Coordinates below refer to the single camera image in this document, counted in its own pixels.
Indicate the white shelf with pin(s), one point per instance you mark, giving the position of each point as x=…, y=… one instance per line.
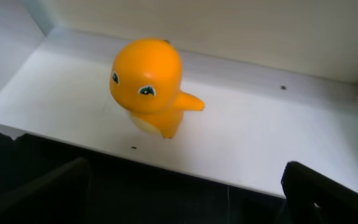
x=259, y=140

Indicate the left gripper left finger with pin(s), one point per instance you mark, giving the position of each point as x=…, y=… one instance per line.
x=48, y=196

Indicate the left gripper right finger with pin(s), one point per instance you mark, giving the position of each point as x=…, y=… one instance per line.
x=328, y=202

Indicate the orange toy figure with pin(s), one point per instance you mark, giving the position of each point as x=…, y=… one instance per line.
x=148, y=74

